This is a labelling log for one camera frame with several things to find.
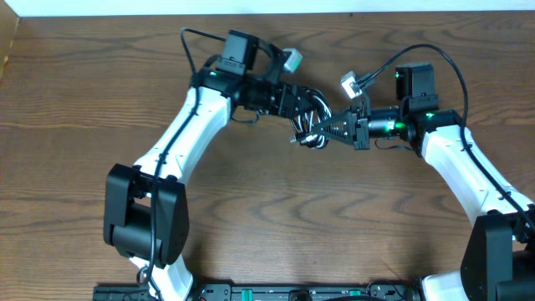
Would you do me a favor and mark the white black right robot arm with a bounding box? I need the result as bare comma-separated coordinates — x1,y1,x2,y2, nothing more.
313,63,534,300

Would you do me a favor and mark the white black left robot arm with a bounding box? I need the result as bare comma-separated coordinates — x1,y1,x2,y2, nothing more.
103,30,310,300

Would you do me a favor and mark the white USB cable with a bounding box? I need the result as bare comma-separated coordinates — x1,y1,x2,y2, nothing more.
292,94,331,150

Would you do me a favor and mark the black USB cable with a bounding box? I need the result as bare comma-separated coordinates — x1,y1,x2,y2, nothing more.
288,86,334,150

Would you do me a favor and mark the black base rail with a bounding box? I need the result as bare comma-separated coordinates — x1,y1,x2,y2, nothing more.
91,283,423,301

